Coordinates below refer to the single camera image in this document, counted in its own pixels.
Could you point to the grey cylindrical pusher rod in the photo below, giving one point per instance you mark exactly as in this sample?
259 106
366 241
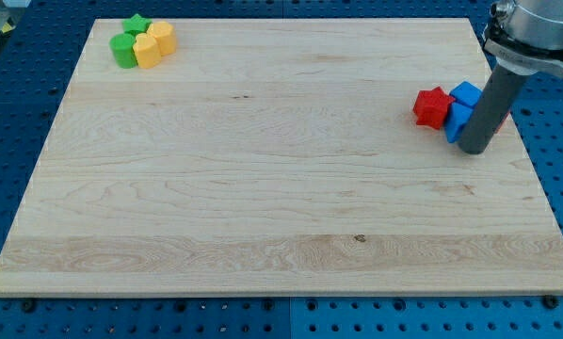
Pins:
498 95

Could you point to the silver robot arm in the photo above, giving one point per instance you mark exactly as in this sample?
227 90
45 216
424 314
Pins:
525 37

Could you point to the blue cube block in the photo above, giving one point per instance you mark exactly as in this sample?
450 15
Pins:
466 94

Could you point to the blue wedge block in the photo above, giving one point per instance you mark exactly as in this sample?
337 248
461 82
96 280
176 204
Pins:
457 117

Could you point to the red star block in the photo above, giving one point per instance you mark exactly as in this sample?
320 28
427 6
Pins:
431 107

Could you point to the light wooden board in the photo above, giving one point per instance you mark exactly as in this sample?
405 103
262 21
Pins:
272 158

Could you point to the yellow hexagon block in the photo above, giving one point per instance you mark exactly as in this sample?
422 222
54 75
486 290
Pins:
165 36

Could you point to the yellow heart block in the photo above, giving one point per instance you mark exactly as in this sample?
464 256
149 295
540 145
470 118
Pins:
146 51

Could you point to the green star block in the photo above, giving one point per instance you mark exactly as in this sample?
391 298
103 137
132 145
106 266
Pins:
136 24

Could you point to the green cylinder block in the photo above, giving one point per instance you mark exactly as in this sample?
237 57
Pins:
121 47

